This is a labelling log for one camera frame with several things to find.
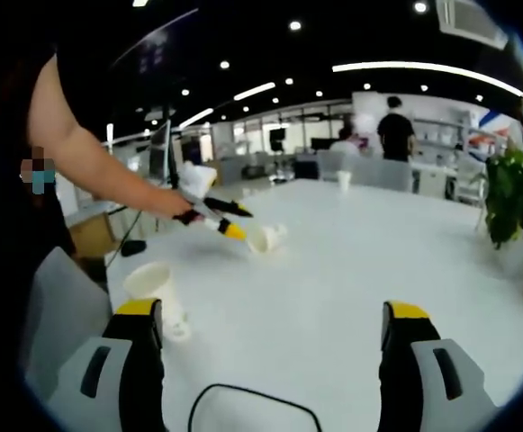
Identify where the white table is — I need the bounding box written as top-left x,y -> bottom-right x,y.
105,177 -> 523,432

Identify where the ceiling air conditioner unit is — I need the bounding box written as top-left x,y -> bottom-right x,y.
436,0 -> 509,50

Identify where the black computer mouse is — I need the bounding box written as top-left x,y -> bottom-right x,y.
120,239 -> 148,258

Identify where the grey mesh office chair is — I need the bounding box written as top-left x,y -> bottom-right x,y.
25,246 -> 113,397

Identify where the monitor on black stand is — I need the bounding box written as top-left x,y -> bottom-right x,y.
147,119 -> 181,188

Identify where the person's dark shirt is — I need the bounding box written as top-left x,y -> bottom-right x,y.
0,40 -> 80,271

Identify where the black screen on stand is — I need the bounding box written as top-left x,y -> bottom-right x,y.
268,129 -> 288,155

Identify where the stack of nested paper cups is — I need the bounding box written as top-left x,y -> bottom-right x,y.
122,262 -> 194,344

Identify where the person's left hand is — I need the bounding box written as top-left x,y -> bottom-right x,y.
160,191 -> 199,224

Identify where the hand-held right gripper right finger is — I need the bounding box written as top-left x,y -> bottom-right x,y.
379,300 -> 500,432

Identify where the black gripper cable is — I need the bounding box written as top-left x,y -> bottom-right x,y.
106,207 -> 148,266

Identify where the pile of paper cups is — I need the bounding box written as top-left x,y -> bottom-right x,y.
246,223 -> 288,256

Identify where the green potted plant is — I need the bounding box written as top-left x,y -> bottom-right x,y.
484,147 -> 523,280

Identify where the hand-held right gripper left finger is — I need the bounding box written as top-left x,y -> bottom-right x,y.
47,299 -> 167,432

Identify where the curved ceiling light strip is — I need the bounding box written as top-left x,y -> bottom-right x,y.
331,61 -> 523,107

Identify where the white display shelving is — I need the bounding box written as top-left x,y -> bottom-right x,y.
411,114 -> 487,168

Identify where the wooden cabinet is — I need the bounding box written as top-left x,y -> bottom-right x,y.
69,213 -> 122,257

